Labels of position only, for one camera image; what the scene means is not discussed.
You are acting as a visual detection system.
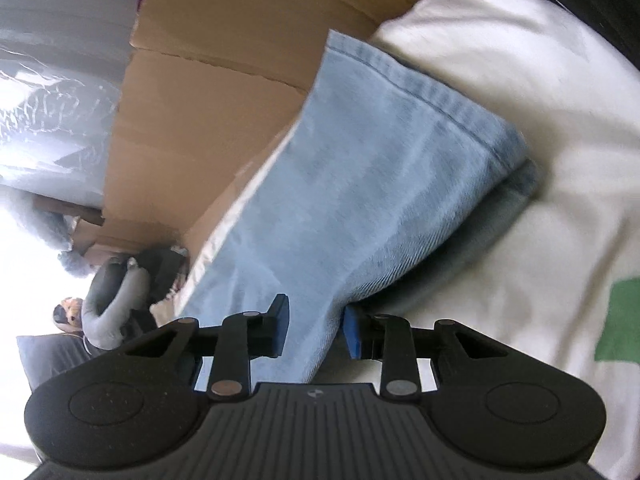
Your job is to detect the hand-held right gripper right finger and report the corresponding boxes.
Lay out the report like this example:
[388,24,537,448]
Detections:
[342,306,506,402]

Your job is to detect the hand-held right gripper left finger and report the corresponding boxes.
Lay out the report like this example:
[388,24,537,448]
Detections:
[122,294,291,402]

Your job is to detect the light blue jeans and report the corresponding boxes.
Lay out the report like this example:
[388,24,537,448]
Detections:
[172,29,543,386]

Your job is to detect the black garment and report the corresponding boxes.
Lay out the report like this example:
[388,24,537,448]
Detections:
[135,247,191,306]

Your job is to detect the grey neck pillow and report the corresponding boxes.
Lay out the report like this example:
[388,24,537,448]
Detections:
[80,257,153,351]

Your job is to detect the small plush toy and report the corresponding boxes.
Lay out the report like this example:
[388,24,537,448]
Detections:
[52,297,86,333]

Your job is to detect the brown cardboard sheet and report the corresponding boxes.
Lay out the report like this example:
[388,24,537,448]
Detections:
[70,0,466,281]

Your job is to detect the person in grey sleeves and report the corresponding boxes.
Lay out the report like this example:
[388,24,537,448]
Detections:
[17,305,161,393]

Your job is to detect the grey fluffy item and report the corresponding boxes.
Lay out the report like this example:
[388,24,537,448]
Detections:
[5,192,101,281]

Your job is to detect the white printed blanket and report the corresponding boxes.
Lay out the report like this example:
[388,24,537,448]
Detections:
[150,0,640,480]

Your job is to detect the plastic-wrapped grey mattress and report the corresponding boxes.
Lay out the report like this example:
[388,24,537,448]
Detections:
[0,0,151,211]

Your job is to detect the dark cloth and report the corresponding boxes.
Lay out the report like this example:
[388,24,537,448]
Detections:
[520,0,640,68]

